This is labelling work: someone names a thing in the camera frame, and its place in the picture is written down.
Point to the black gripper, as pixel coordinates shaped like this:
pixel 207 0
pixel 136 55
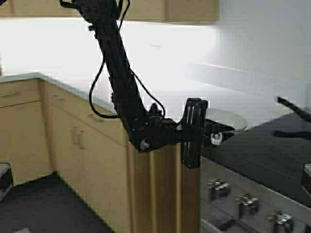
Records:
pixel 193 126

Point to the white frying pan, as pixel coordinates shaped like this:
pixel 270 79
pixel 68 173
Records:
pixel 228 118

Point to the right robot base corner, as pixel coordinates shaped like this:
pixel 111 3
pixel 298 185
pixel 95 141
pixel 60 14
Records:
pixel 306 179

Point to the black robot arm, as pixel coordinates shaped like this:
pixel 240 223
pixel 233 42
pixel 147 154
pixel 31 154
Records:
pixel 147 130

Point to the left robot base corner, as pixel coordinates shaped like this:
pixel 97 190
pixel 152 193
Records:
pixel 6 179

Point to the black flat griddle pan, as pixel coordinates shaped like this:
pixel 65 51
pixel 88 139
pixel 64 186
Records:
pixel 301 113

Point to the left chrome stove knob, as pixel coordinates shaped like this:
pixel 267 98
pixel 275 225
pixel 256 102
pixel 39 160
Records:
pixel 218 189

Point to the chrome stove knob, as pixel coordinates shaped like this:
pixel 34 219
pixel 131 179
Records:
pixel 218 189
pixel 280 222
pixel 247 205

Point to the stainless oven front panel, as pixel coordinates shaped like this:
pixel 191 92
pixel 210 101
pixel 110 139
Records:
pixel 232 203

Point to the black glass stove top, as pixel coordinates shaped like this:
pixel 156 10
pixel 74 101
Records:
pixel 274 162

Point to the middle chrome stove knob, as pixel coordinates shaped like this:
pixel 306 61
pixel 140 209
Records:
pixel 247 205

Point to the right chrome stove knob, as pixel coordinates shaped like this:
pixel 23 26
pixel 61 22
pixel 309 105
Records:
pixel 280 222

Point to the wooden base cabinet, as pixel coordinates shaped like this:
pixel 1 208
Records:
pixel 46 128

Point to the wooden upper wall cabinet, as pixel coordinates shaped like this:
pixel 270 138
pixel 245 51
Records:
pixel 159 11

